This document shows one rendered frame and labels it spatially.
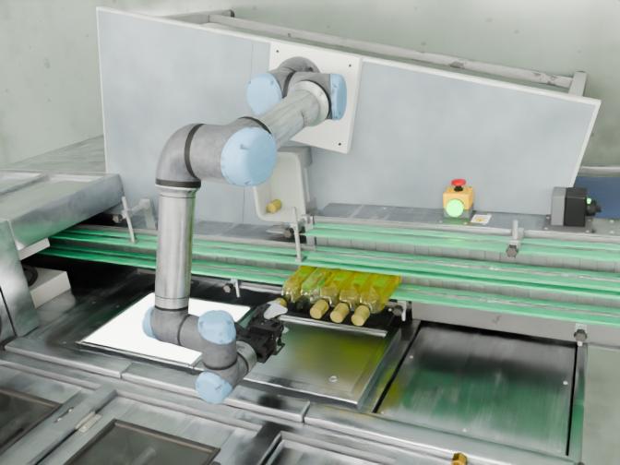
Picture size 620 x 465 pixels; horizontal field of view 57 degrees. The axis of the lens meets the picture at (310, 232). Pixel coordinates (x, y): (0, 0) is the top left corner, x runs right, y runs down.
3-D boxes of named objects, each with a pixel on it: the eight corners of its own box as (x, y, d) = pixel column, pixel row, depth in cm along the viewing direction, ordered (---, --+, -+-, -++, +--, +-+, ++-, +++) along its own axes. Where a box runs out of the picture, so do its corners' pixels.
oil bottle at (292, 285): (313, 271, 179) (280, 304, 161) (310, 255, 177) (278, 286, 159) (328, 273, 177) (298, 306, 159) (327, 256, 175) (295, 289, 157)
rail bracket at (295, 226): (305, 250, 177) (287, 268, 166) (299, 198, 170) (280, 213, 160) (314, 251, 175) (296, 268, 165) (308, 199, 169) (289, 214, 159)
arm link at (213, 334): (175, 318, 121) (182, 362, 125) (220, 330, 116) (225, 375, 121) (197, 301, 127) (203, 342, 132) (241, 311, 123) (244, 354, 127)
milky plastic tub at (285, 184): (270, 210, 193) (256, 220, 186) (261, 145, 185) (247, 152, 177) (317, 214, 185) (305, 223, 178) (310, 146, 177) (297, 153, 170)
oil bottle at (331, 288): (347, 274, 174) (317, 308, 156) (345, 257, 172) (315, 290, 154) (364, 277, 171) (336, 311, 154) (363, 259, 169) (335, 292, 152)
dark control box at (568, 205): (553, 214, 154) (550, 225, 147) (554, 185, 151) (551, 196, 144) (586, 216, 150) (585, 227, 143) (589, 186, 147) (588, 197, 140)
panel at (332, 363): (151, 297, 201) (77, 350, 173) (149, 290, 200) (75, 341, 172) (401, 336, 162) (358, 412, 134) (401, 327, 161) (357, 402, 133)
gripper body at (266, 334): (286, 344, 145) (264, 371, 135) (256, 337, 148) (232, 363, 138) (285, 317, 142) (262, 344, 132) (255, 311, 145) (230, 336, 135)
